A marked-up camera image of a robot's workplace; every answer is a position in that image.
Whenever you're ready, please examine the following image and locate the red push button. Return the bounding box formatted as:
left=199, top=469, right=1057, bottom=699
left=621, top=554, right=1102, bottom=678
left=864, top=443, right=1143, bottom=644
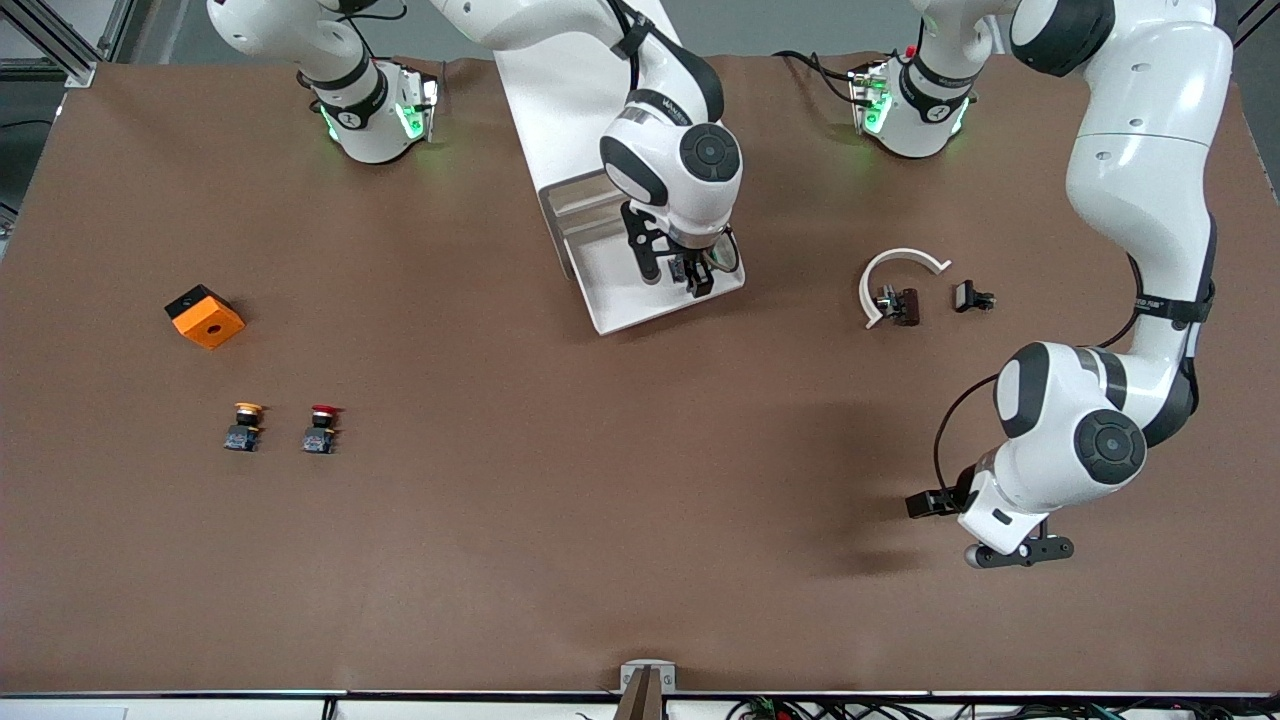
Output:
left=303, top=404, right=343, bottom=455

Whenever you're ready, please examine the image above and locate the yellow push button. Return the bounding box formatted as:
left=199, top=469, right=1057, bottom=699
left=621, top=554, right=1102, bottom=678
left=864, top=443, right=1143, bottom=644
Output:
left=223, top=402, right=266, bottom=453

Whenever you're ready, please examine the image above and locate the white semicircular pipe clamp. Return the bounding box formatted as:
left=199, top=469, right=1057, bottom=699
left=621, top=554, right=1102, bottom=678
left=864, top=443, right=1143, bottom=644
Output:
left=858, top=247, right=953, bottom=331

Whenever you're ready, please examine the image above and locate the orange box with hole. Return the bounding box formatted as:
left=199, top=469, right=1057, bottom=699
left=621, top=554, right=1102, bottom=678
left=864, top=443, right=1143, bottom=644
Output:
left=165, top=284, right=246, bottom=351

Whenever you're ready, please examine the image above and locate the black base power cable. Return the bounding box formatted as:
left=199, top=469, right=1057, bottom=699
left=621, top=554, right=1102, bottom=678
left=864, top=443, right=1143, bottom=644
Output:
left=775, top=50, right=863, bottom=106
left=365, top=15, right=446, bottom=76

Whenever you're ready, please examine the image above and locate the tangled cable bundle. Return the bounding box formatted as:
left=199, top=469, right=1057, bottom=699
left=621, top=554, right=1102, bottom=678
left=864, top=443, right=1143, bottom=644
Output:
left=725, top=697, right=1280, bottom=720

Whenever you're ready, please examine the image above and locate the metal bracket with post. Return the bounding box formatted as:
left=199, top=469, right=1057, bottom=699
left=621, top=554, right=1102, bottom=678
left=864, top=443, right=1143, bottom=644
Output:
left=612, top=660, right=678, bottom=720

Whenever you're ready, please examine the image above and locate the aluminium frame profile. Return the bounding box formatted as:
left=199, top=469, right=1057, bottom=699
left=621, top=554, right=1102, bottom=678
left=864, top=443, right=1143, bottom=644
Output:
left=0, top=0, right=136, bottom=89

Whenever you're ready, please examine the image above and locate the white table front rail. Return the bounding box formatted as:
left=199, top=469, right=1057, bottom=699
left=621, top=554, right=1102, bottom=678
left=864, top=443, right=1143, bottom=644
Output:
left=0, top=690, right=1280, bottom=720

